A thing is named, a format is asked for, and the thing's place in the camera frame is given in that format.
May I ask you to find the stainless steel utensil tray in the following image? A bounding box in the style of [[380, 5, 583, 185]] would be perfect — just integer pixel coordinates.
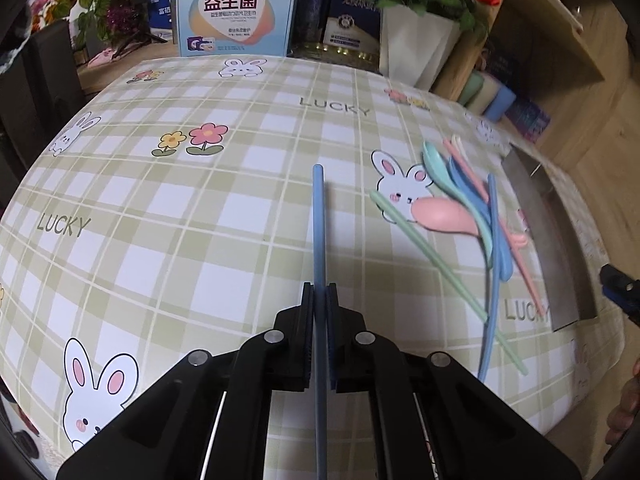
[[502, 145, 597, 330]]

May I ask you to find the pink chopstick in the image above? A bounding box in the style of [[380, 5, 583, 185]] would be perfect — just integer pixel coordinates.
[[442, 140, 546, 318]]

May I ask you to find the green chopstick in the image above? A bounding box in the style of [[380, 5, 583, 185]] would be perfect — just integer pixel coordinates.
[[369, 191, 528, 376]]

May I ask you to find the blue chopstick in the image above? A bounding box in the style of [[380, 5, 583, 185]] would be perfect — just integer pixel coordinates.
[[312, 164, 328, 480], [477, 174, 501, 382]]

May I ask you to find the person right hand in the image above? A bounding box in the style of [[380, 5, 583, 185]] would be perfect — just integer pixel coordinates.
[[605, 360, 640, 445]]

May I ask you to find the blue spoon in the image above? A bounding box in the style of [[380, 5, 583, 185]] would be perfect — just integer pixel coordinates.
[[447, 157, 513, 282]]

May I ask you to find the purple box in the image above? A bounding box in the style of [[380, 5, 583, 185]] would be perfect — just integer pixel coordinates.
[[506, 99, 551, 143]]

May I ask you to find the pink spoon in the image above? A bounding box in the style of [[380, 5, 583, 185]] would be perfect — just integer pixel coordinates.
[[410, 196, 530, 248]]

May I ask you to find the cream white spoon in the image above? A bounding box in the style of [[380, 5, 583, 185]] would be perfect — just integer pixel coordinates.
[[451, 134, 469, 162]]

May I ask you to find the blue cup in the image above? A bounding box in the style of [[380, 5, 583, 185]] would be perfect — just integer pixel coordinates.
[[483, 86, 516, 122]]

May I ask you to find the plaid bunny tablecloth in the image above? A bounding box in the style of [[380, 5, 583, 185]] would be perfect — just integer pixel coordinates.
[[1, 56, 625, 477]]

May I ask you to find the teal spoon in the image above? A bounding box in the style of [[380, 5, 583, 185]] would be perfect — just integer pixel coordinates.
[[422, 141, 494, 269]]

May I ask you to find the beige cup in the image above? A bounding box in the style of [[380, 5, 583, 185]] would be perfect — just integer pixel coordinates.
[[466, 73, 502, 116]]

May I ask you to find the wooden shelf unit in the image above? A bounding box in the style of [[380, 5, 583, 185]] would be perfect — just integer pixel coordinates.
[[430, 0, 640, 172]]

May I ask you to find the green cup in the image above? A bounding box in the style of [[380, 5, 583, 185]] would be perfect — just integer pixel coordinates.
[[457, 70, 484, 106]]

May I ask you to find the white flower vase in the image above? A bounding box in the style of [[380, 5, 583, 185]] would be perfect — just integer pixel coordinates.
[[380, 6, 461, 90]]

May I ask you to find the dark blue product box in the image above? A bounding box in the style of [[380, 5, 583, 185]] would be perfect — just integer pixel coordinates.
[[291, 0, 381, 70]]

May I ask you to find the probiotic box light blue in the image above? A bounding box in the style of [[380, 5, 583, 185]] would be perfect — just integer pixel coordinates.
[[175, 0, 295, 56]]

